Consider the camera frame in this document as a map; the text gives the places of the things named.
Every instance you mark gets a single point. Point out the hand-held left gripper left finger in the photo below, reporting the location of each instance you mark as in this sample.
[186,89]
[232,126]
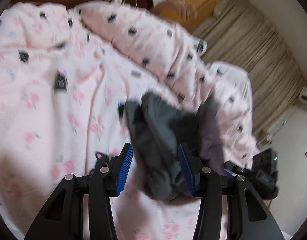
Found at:
[123,170]

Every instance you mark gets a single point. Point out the beige patterned curtain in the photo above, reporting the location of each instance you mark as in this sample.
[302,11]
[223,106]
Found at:
[256,42]

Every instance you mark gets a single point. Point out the pink cat print quilt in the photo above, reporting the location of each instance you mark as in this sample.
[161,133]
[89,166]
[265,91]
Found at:
[43,105]

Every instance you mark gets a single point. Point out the purple grey hooded jacket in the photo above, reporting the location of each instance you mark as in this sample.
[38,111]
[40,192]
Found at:
[156,135]

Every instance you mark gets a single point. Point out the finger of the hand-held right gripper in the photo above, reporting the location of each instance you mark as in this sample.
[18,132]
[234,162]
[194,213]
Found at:
[233,167]

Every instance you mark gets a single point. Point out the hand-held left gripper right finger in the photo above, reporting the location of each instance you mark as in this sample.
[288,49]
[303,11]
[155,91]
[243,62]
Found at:
[187,170]

